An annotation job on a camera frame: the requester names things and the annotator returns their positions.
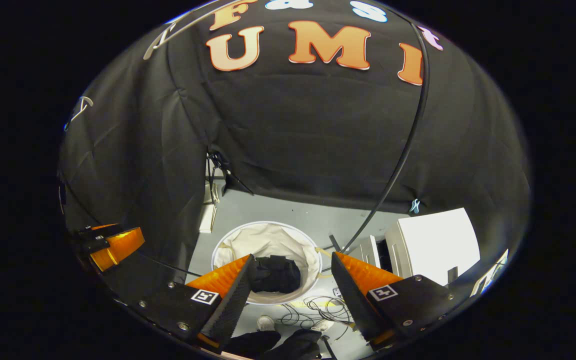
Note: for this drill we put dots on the black backdrop cloth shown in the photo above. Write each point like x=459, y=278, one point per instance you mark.
x=318, y=125

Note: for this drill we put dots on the white shoe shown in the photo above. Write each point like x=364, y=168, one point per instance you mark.
x=266, y=323
x=324, y=325

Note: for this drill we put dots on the black clothes rail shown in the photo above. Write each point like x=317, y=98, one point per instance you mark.
x=426, y=75

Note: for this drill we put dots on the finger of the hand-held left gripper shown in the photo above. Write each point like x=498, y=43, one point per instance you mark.
x=98, y=231
x=118, y=247

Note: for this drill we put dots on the black tripod stand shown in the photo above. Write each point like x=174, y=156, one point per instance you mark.
x=235, y=184

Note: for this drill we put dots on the person's right leg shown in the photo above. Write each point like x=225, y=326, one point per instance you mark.
x=298, y=345

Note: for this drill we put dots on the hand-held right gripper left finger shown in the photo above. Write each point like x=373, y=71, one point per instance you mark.
x=228, y=305

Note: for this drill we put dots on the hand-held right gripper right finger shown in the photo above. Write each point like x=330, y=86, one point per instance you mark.
x=353, y=305

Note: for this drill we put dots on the person's left leg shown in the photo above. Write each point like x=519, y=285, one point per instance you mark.
x=250, y=345

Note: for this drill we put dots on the pale blue clip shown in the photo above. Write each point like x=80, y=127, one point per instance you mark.
x=414, y=205

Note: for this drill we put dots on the person's leg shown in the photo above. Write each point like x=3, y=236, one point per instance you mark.
x=250, y=345
x=298, y=345

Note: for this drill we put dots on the black knit garment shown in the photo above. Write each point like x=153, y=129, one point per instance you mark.
x=275, y=275

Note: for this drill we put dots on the white laundry hamper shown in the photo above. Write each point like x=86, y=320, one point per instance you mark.
x=268, y=240

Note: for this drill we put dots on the white cabinet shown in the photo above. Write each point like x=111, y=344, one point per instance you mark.
x=438, y=245

